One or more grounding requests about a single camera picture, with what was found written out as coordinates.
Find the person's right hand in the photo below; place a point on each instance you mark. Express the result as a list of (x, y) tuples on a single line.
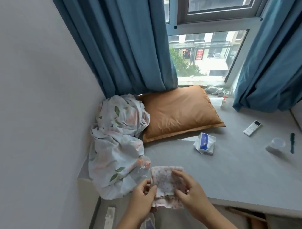
[(195, 195)]

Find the person's left hand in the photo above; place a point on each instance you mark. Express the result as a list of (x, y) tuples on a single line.
[(138, 199)]

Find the person's right thumb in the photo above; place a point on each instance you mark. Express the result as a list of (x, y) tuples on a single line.
[(181, 194)]

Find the person's left thumb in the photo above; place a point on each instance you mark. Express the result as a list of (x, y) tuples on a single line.
[(152, 190)]

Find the pink speckled cloth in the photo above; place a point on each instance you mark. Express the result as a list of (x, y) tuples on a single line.
[(165, 181)]

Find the person's right forearm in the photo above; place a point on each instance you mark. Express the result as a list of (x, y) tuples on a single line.
[(216, 218)]

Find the person's left forearm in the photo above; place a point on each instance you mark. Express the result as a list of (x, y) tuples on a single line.
[(132, 220)]

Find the clear plastic bag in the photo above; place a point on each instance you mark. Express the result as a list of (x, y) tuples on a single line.
[(144, 163)]

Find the blue white tissue pack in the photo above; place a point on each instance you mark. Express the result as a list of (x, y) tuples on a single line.
[(204, 143)]

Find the floral white blanket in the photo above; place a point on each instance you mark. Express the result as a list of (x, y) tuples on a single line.
[(115, 141)]

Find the orange pillow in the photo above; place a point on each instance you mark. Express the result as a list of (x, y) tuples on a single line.
[(179, 113)]

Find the white remote control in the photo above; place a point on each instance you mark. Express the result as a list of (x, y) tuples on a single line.
[(252, 128)]

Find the white bottle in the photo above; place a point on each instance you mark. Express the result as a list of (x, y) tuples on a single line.
[(216, 102)]

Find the clear plastic cup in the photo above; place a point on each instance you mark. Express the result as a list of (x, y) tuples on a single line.
[(275, 144)]

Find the grey crumpled cloth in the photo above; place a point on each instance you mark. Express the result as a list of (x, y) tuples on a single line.
[(214, 90)]

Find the black comb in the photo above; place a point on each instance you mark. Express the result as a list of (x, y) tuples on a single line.
[(292, 142)]

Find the green tree outside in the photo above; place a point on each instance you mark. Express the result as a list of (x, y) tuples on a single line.
[(182, 65)]

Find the blue curtain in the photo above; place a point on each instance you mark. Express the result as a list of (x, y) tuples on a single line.
[(271, 63), (122, 44)]

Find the white framed window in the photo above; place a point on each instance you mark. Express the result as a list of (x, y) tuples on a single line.
[(212, 26)]

